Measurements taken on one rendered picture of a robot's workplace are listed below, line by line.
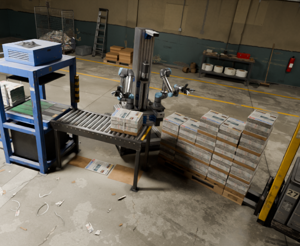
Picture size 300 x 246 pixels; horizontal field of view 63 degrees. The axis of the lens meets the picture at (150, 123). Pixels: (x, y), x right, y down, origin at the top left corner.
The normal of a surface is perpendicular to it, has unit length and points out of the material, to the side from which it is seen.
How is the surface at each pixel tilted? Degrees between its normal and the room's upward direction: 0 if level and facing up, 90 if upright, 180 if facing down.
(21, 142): 90
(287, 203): 90
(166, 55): 90
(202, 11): 90
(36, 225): 0
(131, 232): 0
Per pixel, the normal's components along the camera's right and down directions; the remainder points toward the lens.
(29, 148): -0.28, 0.41
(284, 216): -0.58, 0.32
